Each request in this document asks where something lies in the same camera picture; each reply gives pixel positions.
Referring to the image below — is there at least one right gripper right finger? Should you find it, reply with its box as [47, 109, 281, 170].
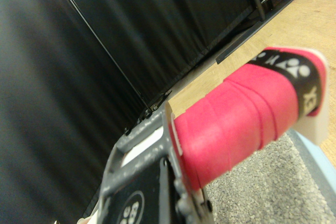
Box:
[172, 178, 214, 224]

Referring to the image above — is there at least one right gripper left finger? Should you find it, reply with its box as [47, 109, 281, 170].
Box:
[101, 103, 183, 201]

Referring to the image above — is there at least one white scoop with red handle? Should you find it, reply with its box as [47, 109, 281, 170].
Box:
[170, 47, 330, 192]

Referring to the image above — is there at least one black curtain stand pole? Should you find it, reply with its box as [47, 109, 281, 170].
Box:
[215, 0, 276, 65]
[49, 0, 173, 136]

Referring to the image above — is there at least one blue litter tray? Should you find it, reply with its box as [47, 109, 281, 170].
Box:
[204, 129, 336, 224]

